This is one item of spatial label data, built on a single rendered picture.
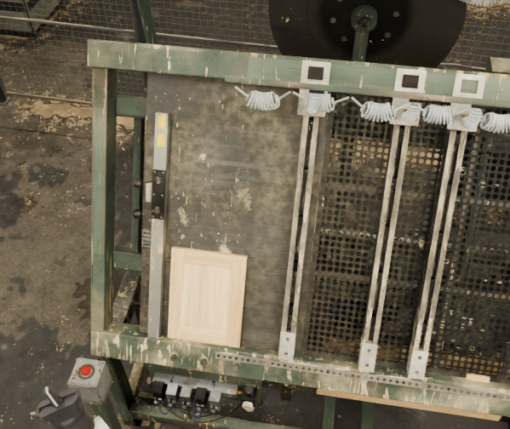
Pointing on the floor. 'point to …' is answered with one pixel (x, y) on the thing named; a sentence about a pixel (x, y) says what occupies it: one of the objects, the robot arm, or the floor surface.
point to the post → (107, 414)
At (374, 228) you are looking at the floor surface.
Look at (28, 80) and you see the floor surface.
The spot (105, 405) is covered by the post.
